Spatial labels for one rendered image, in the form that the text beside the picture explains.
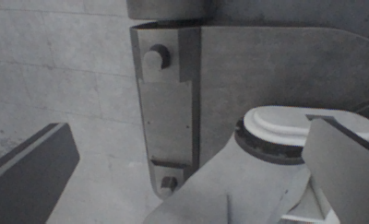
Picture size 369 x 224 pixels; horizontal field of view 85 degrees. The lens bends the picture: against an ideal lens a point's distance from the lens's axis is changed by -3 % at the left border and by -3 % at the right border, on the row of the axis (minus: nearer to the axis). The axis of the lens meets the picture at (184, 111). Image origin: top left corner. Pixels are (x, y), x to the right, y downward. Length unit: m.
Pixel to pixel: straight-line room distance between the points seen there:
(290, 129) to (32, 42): 0.84
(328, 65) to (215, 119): 0.26
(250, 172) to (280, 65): 0.24
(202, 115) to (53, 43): 0.58
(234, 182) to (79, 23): 0.65
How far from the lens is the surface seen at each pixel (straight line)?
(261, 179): 0.32
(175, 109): 0.49
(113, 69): 0.74
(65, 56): 0.84
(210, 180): 0.31
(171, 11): 0.43
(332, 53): 0.49
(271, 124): 0.35
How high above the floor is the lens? 0.61
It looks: 59 degrees down
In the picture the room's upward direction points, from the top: 156 degrees counter-clockwise
